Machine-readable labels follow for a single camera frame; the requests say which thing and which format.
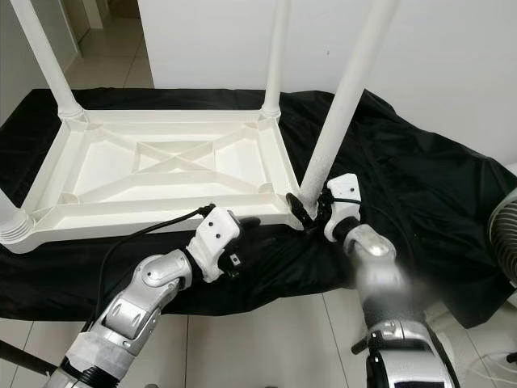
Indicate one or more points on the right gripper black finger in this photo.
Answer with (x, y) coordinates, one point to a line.
(300, 210)

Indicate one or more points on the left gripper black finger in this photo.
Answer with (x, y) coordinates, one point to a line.
(248, 222)

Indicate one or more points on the white plastic table leg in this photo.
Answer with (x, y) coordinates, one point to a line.
(48, 65)
(12, 222)
(347, 89)
(276, 48)

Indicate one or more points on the white plastic table top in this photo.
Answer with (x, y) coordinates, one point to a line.
(121, 186)

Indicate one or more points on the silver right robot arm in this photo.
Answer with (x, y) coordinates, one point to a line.
(412, 356)

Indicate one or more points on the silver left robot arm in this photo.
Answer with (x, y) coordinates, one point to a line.
(137, 303)

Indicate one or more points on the black nylon cloth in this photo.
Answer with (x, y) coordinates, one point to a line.
(444, 186)

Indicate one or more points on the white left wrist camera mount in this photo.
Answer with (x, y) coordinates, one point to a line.
(214, 230)

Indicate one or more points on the black metal frame bar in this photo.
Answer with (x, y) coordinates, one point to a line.
(26, 357)

